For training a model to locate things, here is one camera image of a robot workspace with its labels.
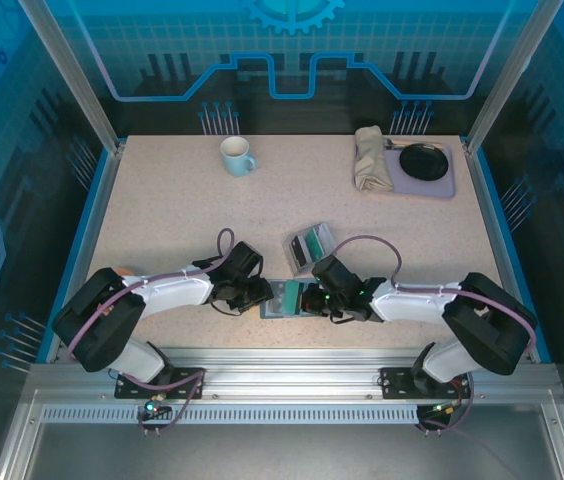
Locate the small circuit board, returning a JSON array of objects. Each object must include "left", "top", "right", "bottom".
[
  {"left": 419, "top": 399, "right": 459, "bottom": 422},
  {"left": 142, "top": 397, "right": 173, "bottom": 420}
]

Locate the lilac tray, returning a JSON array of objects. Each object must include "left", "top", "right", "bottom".
[{"left": 351, "top": 136, "right": 458, "bottom": 200}]

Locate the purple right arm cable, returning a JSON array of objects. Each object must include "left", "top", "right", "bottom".
[{"left": 333, "top": 233, "right": 538, "bottom": 436}]

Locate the aluminium table side rail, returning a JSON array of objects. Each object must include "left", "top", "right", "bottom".
[
  {"left": 463, "top": 138, "right": 553, "bottom": 364},
  {"left": 44, "top": 139, "right": 127, "bottom": 364}
]

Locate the aluminium frame rail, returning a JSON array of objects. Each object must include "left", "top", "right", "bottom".
[{"left": 26, "top": 347, "right": 563, "bottom": 401}]

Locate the black credit card stack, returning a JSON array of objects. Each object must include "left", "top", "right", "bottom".
[{"left": 288, "top": 238, "right": 313, "bottom": 269}]

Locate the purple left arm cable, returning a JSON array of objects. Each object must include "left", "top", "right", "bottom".
[{"left": 65, "top": 227, "right": 237, "bottom": 437}]

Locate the light blue mug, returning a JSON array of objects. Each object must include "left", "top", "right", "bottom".
[{"left": 219, "top": 135, "right": 259, "bottom": 178}]

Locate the beige folded cloth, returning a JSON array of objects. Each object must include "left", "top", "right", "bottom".
[{"left": 352, "top": 125, "right": 395, "bottom": 193}]

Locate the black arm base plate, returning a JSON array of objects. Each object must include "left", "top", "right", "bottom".
[
  {"left": 379, "top": 366, "right": 473, "bottom": 400},
  {"left": 114, "top": 366, "right": 207, "bottom": 400}
]

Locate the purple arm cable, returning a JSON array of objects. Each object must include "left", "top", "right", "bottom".
[
  {"left": 65, "top": 227, "right": 237, "bottom": 437},
  {"left": 333, "top": 233, "right": 538, "bottom": 436}
]

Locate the black plate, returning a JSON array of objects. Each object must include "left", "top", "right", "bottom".
[{"left": 398, "top": 142, "right": 450, "bottom": 183}]

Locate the slotted cable duct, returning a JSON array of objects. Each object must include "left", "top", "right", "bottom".
[{"left": 40, "top": 404, "right": 426, "bottom": 426}]

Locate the green credit card stack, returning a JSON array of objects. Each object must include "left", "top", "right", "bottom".
[{"left": 306, "top": 225, "right": 332, "bottom": 260}]

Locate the aluminium frame post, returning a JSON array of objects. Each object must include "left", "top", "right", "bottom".
[
  {"left": 463, "top": 0, "right": 564, "bottom": 154},
  {"left": 16, "top": 0, "right": 127, "bottom": 154}
]

